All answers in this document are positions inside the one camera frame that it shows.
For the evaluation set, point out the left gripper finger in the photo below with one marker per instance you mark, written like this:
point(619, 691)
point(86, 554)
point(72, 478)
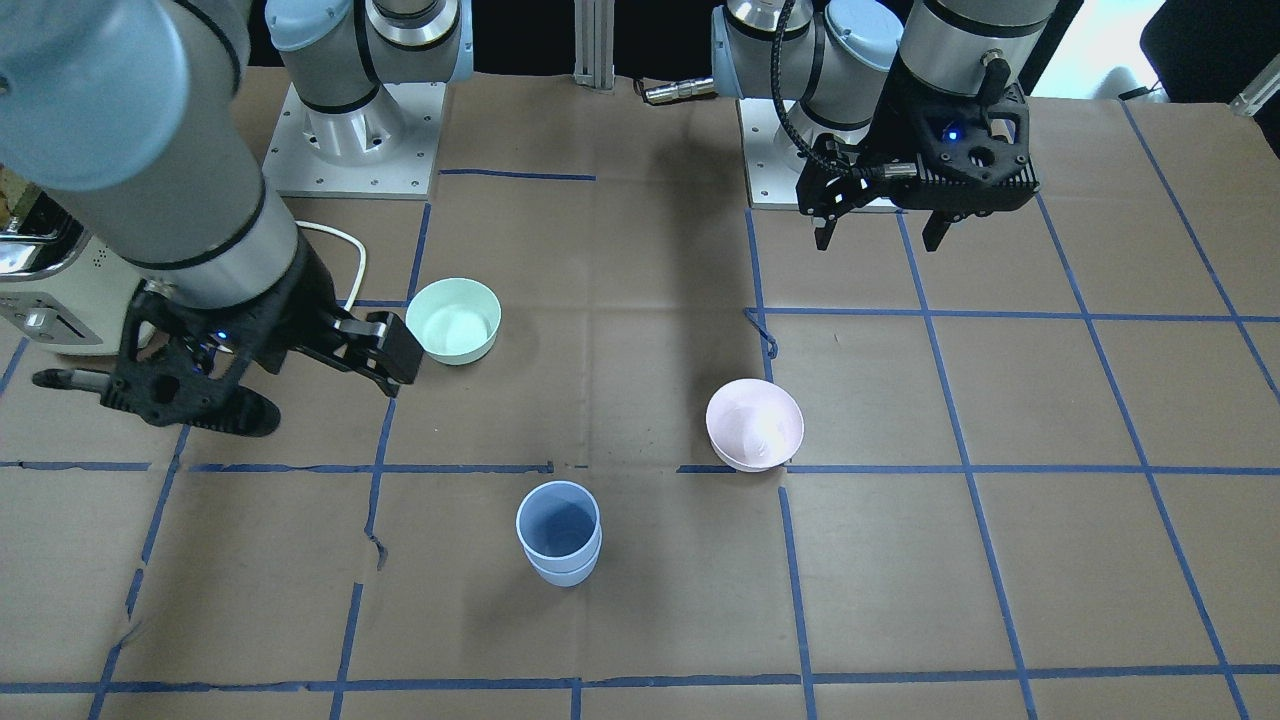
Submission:
point(825, 221)
point(936, 229)

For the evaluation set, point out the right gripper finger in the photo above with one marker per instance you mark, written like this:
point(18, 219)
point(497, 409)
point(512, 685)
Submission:
point(389, 383)

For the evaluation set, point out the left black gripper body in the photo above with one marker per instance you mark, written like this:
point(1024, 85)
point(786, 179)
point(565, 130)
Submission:
point(903, 124)

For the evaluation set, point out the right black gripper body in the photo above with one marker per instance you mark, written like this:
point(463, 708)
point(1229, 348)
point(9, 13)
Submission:
point(290, 318)

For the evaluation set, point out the blue cup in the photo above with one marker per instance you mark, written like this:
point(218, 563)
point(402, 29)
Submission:
point(559, 523)
point(566, 578)

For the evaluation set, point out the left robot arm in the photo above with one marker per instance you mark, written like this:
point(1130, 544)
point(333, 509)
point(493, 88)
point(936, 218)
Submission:
point(833, 61)

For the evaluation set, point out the green bowl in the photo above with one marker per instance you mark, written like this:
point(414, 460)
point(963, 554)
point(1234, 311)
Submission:
point(455, 320)

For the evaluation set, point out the cream toaster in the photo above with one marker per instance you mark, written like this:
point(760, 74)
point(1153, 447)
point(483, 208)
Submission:
point(61, 286)

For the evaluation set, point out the pink bowl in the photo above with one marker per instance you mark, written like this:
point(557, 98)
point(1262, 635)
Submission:
point(754, 425)

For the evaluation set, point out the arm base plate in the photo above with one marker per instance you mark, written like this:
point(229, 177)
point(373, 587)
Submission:
point(386, 150)
point(773, 165)

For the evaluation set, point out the aluminium frame post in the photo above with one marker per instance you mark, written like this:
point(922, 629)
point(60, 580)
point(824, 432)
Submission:
point(593, 42)

